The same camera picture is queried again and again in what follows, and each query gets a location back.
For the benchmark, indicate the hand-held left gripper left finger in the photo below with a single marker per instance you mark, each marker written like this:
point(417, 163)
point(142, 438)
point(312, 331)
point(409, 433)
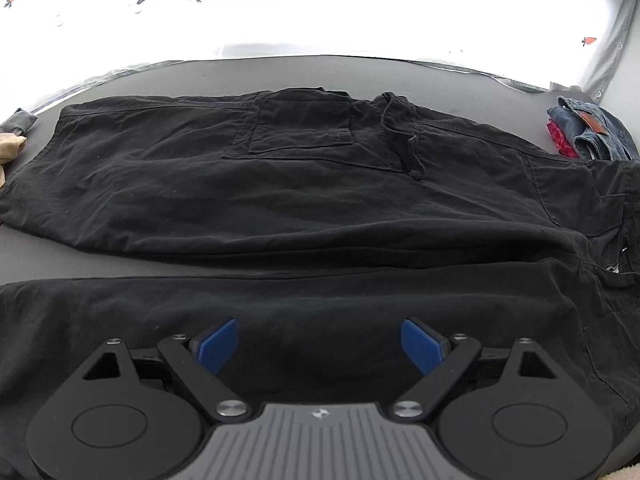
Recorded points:
point(220, 342)

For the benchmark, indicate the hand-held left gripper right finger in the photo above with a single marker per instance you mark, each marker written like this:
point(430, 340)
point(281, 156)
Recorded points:
point(420, 342)

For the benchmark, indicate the black cargo pants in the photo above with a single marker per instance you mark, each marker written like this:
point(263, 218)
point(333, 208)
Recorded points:
point(300, 185)

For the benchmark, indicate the red garment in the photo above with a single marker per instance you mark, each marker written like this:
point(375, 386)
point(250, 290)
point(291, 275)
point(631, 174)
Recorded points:
point(562, 140)

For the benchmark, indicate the folded blue jeans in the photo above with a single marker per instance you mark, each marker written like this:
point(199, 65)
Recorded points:
point(600, 135)

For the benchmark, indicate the beige garment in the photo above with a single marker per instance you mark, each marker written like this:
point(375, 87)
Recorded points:
point(10, 147)

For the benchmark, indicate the grey garment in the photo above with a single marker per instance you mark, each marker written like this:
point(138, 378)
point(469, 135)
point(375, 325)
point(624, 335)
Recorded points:
point(20, 121)

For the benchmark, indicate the white printed curtain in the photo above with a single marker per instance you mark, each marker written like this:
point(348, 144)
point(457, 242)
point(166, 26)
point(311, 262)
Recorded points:
point(350, 10)

